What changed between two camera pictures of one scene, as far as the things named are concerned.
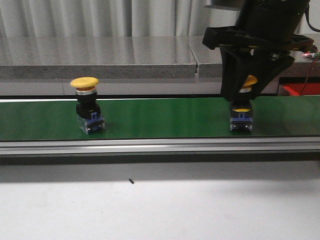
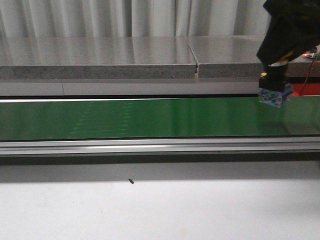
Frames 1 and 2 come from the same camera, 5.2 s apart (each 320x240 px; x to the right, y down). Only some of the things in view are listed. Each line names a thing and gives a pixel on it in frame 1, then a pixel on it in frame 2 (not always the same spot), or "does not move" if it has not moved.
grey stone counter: [125, 65] does not move
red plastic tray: [297, 89] does not move
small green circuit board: [313, 55] does not move
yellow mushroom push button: [88, 112] -> [274, 87]
